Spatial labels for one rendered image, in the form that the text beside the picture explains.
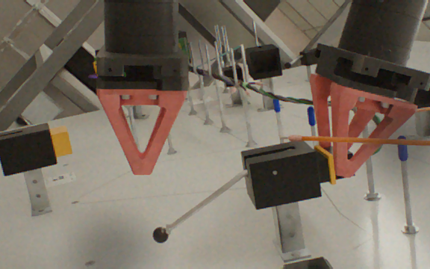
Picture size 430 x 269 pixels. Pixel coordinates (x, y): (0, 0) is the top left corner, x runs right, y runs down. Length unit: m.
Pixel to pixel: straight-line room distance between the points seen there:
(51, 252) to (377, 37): 0.38
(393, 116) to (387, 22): 0.07
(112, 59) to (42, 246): 0.29
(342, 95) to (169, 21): 0.14
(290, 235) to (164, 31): 0.21
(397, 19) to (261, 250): 0.23
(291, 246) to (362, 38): 0.18
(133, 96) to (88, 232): 0.24
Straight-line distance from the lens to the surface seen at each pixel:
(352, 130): 0.54
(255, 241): 0.56
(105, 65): 0.43
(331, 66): 0.50
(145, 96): 0.47
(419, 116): 0.80
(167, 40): 0.46
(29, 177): 0.76
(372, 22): 0.49
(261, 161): 0.49
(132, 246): 0.61
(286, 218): 0.52
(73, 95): 1.39
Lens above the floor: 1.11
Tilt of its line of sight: 3 degrees up
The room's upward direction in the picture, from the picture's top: 41 degrees clockwise
